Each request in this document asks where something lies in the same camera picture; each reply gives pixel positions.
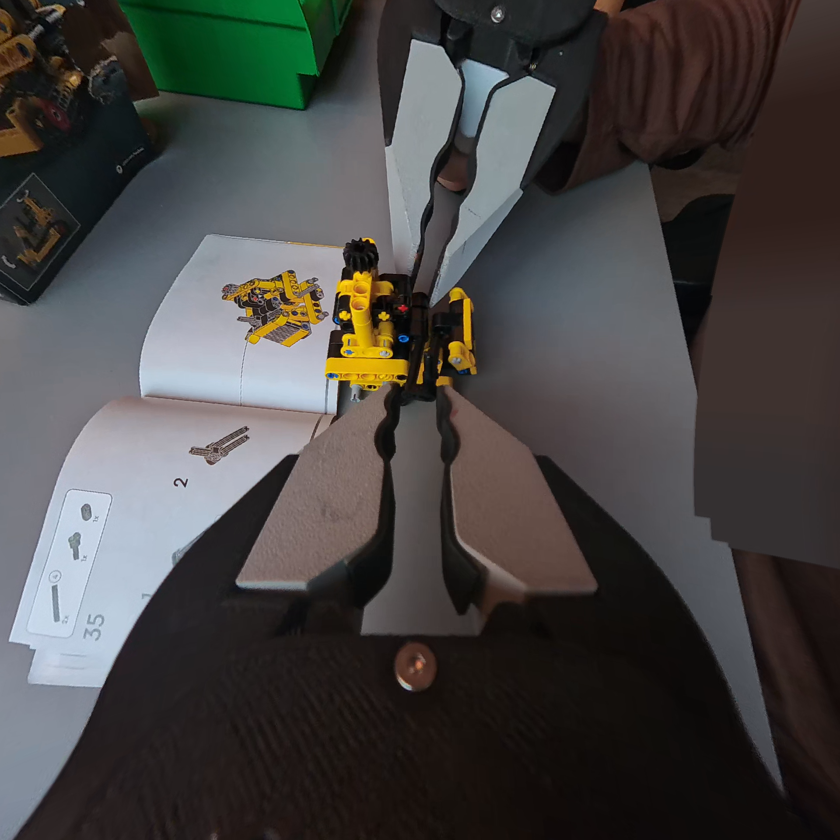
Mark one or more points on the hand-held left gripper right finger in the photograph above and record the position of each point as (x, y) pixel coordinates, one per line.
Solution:
(505, 505)

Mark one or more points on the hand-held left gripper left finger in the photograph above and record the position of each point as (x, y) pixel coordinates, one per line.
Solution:
(321, 499)

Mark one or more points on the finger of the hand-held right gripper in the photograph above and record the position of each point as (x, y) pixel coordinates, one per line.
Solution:
(512, 138)
(420, 131)

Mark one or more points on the yellow black lego model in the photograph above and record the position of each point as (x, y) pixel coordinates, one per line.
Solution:
(367, 328)

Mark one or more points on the person's right forearm brown sleeve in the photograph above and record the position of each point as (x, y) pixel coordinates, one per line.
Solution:
(676, 72)

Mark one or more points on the lego instruction booklet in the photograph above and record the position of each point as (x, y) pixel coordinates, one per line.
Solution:
(197, 341)

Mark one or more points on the dark lego set box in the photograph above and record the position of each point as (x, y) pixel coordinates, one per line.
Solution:
(52, 164)

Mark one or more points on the person's right hand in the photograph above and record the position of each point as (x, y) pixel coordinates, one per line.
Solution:
(456, 172)

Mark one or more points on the black chair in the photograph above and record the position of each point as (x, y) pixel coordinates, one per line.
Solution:
(689, 236)

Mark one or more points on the green box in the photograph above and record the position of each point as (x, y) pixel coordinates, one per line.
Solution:
(229, 46)

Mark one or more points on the person's leg brown trousers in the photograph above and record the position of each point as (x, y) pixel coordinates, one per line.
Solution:
(794, 689)

